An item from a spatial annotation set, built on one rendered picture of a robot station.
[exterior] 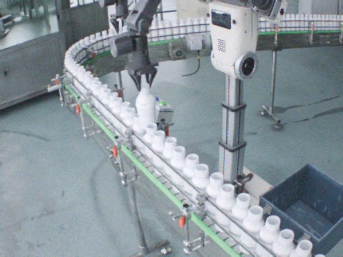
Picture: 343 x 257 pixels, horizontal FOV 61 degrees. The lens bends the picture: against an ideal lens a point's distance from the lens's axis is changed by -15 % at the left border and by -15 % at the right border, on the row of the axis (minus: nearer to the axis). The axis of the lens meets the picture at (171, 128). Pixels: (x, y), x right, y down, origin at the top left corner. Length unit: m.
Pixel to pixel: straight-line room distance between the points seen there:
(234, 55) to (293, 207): 0.77
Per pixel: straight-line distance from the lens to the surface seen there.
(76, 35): 6.38
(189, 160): 1.03
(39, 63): 4.29
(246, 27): 1.60
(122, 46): 1.09
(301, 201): 1.56
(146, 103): 1.19
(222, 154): 2.00
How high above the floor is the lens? 1.78
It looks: 31 degrees down
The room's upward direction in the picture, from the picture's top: 4 degrees counter-clockwise
